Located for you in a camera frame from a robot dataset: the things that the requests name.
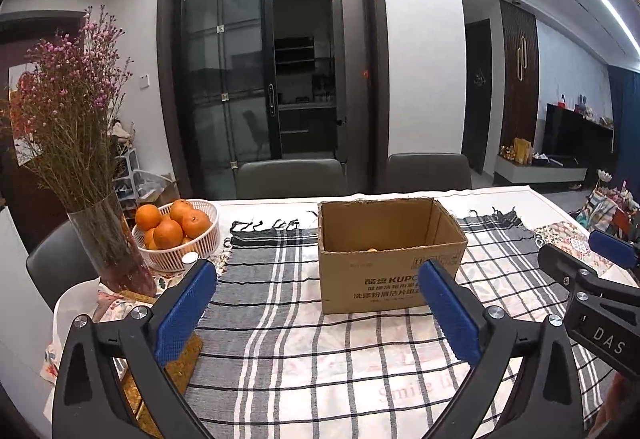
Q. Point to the blue curtain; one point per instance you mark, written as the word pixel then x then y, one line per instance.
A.
pixel 625 129

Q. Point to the white storage shelf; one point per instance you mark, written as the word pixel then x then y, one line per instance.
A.
pixel 124 179

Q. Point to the black television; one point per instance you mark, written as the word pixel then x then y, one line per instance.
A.
pixel 575 134

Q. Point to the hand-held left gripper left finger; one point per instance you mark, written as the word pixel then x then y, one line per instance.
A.
pixel 185 314

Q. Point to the dried pink flowers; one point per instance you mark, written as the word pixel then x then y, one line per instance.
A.
pixel 65 94

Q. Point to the small white cup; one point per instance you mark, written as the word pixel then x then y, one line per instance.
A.
pixel 188 258

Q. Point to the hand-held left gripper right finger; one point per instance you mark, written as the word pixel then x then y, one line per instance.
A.
pixel 450 314

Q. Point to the small open cardboard box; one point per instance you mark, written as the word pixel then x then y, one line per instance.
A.
pixel 157 191

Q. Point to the orange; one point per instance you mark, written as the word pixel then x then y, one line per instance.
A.
pixel 149 240
pixel 196 225
pixel 147 217
pixel 181 210
pixel 167 234

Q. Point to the colourful cloth bags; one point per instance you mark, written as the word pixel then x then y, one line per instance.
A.
pixel 607 211

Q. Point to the brown cardboard box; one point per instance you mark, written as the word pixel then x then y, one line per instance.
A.
pixel 370 279

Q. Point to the white ribbed basket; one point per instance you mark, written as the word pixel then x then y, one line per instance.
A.
pixel 165 259

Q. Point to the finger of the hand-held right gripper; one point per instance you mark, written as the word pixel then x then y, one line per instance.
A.
pixel 560 264
pixel 612 246

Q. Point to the grey dining chair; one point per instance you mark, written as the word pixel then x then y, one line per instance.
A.
pixel 427 173
pixel 57 264
pixel 290 179

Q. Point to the glass vase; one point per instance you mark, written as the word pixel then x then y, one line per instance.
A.
pixel 110 249

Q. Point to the yellow paper bag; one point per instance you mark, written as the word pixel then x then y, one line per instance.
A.
pixel 522 151

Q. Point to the white light switch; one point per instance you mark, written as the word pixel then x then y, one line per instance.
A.
pixel 145 81

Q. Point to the sliding glass door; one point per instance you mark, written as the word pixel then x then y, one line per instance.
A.
pixel 220 69

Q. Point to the brown cork mat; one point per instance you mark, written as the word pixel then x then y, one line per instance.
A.
pixel 175 369

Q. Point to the grey checked cloth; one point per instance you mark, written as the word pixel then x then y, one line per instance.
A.
pixel 300 369

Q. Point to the person's right hand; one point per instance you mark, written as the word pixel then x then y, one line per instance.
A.
pixel 620 406

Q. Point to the dark wooden door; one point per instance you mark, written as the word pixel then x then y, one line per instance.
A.
pixel 477 94

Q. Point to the grey refrigerator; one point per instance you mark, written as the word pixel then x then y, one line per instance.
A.
pixel 350 69

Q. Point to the white television cabinet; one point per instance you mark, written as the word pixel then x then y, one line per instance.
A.
pixel 540 171

